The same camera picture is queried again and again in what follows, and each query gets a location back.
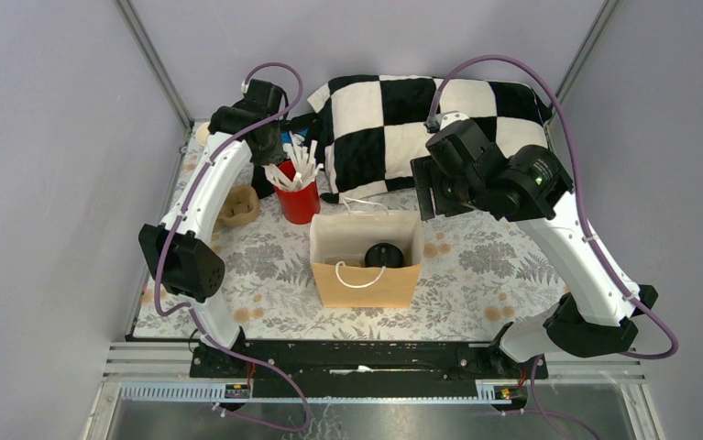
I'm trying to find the right aluminium frame post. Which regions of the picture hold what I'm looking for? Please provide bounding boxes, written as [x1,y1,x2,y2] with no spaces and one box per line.
[555,0,624,105]

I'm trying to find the black white checkered blanket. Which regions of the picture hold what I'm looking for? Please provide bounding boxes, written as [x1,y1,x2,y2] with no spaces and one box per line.
[307,74,553,204]

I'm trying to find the black blue printed cloth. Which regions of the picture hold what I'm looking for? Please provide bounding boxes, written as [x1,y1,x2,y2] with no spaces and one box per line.
[250,113,322,200]

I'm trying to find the aluminium frame post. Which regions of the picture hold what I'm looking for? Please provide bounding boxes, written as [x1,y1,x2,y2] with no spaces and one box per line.
[555,0,624,105]
[113,0,193,132]

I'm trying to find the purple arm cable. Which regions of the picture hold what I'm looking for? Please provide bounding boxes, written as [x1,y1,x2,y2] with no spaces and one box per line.
[426,54,681,440]
[153,61,314,434]

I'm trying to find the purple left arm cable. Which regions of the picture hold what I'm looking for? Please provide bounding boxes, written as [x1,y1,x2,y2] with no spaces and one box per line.
[153,61,314,434]

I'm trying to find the black plastic cup lid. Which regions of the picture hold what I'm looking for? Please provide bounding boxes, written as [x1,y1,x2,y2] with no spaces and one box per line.
[364,242,405,269]

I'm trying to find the stack of paper cups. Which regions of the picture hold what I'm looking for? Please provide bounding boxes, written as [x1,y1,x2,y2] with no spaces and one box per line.
[194,121,210,148]

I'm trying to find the red cup holder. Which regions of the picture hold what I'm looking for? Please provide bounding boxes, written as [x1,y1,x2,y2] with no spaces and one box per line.
[273,181,321,225]

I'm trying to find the left aluminium frame post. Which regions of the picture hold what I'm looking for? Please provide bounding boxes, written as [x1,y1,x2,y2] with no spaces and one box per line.
[113,0,193,132]

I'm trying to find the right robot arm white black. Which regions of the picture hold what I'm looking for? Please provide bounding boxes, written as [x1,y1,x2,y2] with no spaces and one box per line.
[411,111,658,378]

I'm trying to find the white brown paper bag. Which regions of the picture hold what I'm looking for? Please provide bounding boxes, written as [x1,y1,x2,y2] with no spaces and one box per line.
[309,203,424,308]

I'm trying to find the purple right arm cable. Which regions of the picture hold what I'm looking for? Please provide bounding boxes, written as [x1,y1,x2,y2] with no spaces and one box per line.
[426,54,681,440]

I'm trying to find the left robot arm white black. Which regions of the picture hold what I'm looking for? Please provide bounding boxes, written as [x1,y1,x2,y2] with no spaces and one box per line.
[138,79,288,377]

